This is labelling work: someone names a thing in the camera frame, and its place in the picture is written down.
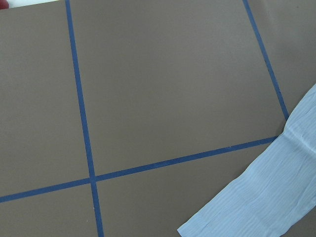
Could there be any light blue button shirt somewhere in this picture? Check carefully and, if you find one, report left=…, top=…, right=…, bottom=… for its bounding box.
left=178, top=87, right=316, bottom=237

